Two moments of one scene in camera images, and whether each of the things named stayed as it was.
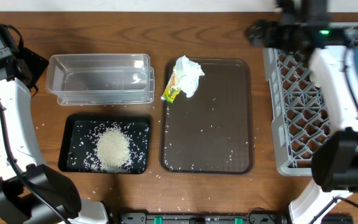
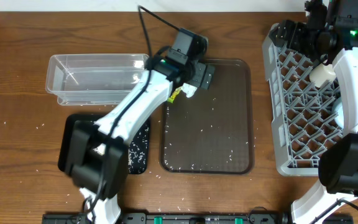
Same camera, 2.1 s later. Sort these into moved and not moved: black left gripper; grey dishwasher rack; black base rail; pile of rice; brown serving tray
Moved: pile of rice; black left gripper
Not moved: grey dishwasher rack; brown serving tray; black base rail
